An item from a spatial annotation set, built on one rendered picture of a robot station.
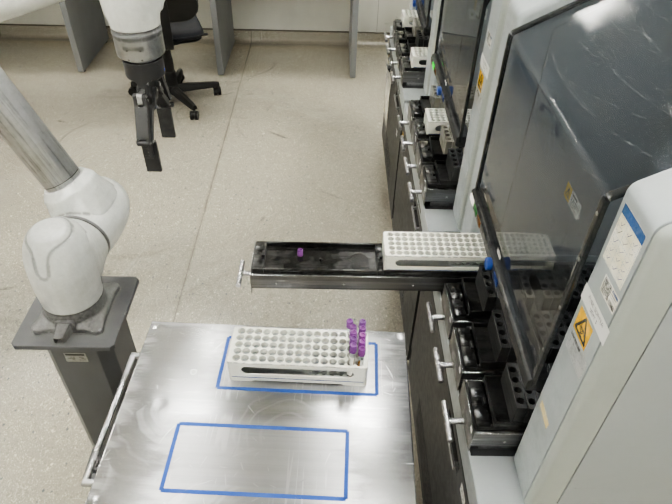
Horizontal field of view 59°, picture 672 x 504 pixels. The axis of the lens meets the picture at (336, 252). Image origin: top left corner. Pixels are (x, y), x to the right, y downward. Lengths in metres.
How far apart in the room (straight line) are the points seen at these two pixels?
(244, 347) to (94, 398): 0.69
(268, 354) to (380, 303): 1.38
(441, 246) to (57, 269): 0.95
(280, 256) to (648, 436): 0.96
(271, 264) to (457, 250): 0.49
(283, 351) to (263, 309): 1.30
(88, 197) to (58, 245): 0.19
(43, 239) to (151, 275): 1.32
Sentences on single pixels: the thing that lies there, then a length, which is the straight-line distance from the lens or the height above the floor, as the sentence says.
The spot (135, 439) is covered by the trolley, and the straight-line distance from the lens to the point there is 1.28.
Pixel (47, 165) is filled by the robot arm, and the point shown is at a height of 1.05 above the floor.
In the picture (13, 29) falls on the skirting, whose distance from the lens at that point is 5.62.
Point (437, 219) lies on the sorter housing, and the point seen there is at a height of 0.73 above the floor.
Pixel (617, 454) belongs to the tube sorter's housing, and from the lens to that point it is 1.18.
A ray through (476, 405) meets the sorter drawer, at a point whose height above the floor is 0.82.
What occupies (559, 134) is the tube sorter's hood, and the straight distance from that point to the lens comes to 1.06.
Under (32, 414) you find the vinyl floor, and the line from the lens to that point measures 2.47.
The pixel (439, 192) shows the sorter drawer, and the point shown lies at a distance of 1.89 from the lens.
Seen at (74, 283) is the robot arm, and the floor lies 0.86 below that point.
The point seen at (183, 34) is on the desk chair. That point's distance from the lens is 3.82.
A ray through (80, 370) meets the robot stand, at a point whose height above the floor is 0.55.
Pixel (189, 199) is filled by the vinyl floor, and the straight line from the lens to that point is 3.23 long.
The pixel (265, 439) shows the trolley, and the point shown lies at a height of 0.82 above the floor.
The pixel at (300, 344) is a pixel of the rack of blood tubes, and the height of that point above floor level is 0.88.
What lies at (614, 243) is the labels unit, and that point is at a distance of 0.90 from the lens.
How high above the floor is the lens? 1.87
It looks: 41 degrees down
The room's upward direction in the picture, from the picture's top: 2 degrees clockwise
